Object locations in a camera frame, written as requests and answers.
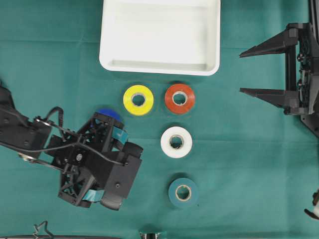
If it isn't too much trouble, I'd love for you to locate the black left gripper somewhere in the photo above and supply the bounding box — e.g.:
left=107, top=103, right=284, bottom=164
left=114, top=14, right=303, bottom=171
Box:
left=47, top=112, right=128, bottom=207

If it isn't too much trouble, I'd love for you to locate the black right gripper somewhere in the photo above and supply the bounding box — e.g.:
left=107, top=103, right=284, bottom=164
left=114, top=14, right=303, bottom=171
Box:
left=240, top=23, right=319, bottom=115

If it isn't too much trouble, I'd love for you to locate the green tape roll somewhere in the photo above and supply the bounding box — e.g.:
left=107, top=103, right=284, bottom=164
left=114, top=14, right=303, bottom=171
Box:
left=168, top=178, right=199, bottom=209

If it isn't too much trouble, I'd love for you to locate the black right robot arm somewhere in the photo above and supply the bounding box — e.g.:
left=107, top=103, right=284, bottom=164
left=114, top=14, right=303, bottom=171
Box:
left=240, top=0, right=319, bottom=136

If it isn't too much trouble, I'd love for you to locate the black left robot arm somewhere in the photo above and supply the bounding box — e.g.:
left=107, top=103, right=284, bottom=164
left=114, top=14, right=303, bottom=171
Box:
left=0, top=87, right=142, bottom=210

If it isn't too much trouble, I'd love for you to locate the blue tape roll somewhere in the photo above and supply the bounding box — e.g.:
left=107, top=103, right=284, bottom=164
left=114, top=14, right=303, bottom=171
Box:
left=97, top=108, right=123, bottom=123

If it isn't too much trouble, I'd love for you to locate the yellow tape roll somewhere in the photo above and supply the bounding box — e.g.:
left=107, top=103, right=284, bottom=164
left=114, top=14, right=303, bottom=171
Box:
left=123, top=85, right=154, bottom=116

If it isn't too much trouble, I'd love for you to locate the white tape roll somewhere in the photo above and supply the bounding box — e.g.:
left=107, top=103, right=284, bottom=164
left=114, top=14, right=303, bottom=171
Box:
left=160, top=126, right=193, bottom=158

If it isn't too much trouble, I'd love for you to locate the red tape roll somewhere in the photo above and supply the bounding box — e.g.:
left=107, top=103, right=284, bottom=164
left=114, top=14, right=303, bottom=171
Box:
left=164, top=84, right=195, bottom=115

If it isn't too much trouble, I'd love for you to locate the white plastic case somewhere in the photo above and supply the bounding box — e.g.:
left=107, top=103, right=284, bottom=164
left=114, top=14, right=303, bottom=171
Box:
left=99, top=0, right=221, bottom=76

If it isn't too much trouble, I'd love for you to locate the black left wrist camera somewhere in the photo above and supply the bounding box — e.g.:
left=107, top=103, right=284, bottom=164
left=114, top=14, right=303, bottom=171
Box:
left=98, top=142, right=143, bottom=211

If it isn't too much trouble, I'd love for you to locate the black camera cable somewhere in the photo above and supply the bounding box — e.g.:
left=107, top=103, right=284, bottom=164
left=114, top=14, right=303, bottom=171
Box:
left=34, top=107, right=125, bottom=166

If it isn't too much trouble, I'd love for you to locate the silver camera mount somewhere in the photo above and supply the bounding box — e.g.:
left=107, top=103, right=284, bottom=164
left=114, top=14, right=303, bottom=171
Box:
left=139, top=232, right=165, bottom=239

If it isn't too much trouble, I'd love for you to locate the bent metal wire clip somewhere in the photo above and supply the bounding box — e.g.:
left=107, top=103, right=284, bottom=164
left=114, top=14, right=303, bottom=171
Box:
left=32, top=221, right=54, bottom=239

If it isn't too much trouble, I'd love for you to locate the white connector with cables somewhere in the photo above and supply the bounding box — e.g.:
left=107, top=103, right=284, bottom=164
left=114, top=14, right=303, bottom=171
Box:
left=304, top=190, right=319, bottom=220

